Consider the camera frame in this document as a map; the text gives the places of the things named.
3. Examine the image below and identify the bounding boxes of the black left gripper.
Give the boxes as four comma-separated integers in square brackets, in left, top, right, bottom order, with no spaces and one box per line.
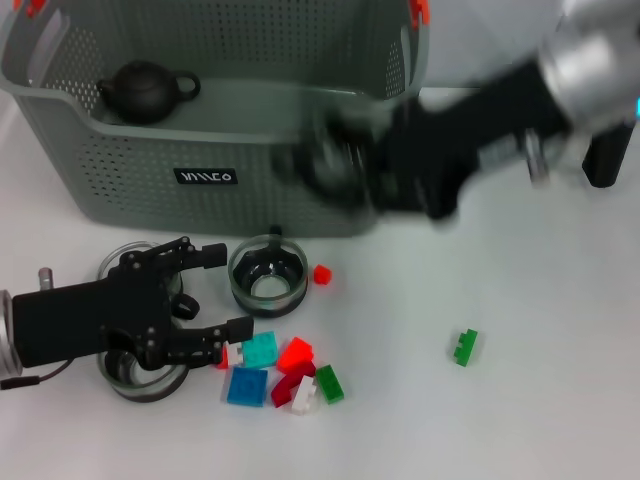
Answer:
[12,237,256,371]

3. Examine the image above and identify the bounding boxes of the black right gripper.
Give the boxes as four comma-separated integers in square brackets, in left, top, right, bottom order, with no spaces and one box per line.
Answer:
[322,54,576,224]

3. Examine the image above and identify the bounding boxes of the grey perforated storage bin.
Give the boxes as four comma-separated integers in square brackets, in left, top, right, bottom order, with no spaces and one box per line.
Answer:
[0,0,432,240]

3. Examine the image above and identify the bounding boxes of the teal square brick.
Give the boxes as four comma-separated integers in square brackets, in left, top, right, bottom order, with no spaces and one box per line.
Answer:
[241,330,280,370]

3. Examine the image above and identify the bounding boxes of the blue flat square plate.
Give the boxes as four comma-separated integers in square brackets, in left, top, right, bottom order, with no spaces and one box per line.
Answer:
[225,367,269,407]

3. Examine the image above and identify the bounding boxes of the orange-red sloped brick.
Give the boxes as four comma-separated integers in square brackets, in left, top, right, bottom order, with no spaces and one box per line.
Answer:
[276,336,315,374]

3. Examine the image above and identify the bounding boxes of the dark red curved brick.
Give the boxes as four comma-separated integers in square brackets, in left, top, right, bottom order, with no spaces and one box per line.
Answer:
[269,360,317,409]

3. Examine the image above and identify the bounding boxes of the white stepped brick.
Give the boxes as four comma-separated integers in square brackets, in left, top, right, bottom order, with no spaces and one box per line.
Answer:
[289,375,321,416]

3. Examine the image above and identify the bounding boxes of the dark green brick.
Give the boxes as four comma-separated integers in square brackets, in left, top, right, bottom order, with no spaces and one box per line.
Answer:
[314,364,346,405]

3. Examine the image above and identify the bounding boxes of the bright green brick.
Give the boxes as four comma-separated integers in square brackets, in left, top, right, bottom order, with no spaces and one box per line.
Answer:
[452,328,480,368]

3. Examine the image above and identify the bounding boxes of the black clay teapot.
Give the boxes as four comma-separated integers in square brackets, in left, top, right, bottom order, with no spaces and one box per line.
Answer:
[96,60,201,125]

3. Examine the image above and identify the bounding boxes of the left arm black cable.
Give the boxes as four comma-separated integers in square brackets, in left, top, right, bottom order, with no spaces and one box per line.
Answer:
[0,357,76,392]

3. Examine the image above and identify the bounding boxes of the glass pitcher black handle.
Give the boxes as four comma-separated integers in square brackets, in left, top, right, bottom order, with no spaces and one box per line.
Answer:
[549,114,634,190]

